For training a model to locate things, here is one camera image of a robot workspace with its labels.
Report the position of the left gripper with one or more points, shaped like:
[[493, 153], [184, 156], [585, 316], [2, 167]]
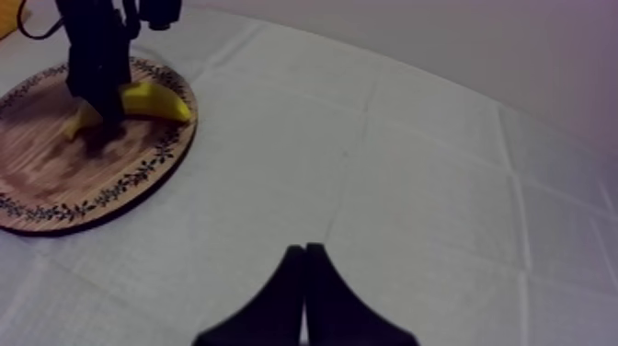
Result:
[[99, 53]]

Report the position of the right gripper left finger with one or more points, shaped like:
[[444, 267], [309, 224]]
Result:
[[275, 309]]

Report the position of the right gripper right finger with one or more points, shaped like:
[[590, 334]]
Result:
[[338, 309]]

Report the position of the yellow toy banana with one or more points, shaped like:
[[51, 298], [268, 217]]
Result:
[[154, 100]]

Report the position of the round wooden board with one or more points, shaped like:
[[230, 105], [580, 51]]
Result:
[[91, 164]]

